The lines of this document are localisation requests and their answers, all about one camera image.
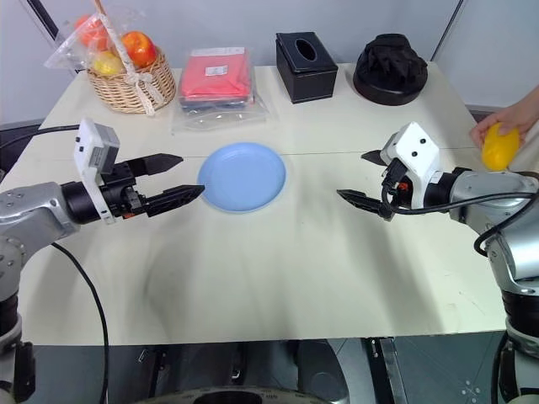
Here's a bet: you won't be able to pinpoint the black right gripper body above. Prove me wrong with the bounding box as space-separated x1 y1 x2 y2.
381 156 414 211

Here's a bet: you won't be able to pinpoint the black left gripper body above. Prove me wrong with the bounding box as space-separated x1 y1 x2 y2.
99 159 149 220

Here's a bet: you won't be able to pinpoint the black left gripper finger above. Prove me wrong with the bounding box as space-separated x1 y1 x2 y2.
128 153 184 183
141 183 206 218

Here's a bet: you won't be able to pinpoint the yellow mango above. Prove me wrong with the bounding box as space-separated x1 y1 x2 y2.
481 122 522 172

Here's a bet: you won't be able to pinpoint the light blue round plate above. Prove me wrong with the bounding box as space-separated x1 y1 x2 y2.
197 141 287 215

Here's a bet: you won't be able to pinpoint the red object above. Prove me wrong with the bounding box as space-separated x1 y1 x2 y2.
73 13 114 53

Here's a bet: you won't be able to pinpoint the person's bare hand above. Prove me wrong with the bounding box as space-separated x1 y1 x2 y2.
470 82 539 148

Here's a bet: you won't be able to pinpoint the woven wicker basket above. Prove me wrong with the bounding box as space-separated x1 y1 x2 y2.
86 0 177 117

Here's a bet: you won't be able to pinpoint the black round hat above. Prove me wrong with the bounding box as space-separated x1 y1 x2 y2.
352 34 430 105

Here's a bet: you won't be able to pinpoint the bagged red folded cloths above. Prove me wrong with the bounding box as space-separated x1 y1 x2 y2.
170 47 270 136

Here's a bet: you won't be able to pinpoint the yellow lemon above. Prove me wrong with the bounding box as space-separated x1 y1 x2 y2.
93 50 126 77

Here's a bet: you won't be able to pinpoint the black tissue box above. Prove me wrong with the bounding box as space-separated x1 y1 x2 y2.
275 30 339 104

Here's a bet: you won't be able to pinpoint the red apple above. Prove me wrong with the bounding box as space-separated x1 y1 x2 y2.
120 31 157 69

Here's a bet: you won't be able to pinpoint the clear plastic bag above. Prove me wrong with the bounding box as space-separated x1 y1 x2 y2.
44 10 140 85

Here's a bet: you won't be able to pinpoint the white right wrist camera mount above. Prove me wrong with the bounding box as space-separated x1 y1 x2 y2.
378 121 442 210

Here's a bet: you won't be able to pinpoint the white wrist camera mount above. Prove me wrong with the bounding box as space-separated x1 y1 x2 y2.
73 118 122 225
378 121 442 210

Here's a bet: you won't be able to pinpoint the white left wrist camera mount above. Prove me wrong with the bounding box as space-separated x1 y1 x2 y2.
73 118 122 225

